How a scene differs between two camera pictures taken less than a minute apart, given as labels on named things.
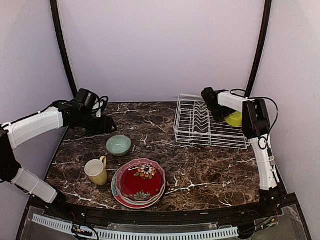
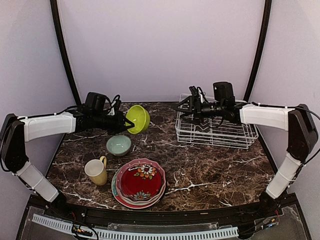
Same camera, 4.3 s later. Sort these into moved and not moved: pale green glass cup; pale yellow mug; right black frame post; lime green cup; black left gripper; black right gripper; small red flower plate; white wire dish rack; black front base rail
Moved: black right gripper; lime green cup; black left gripper
Not moved: pale green glass cup; right black frame post; white wire dish rack; small red flower plate; black front base rail; pale yellow mug
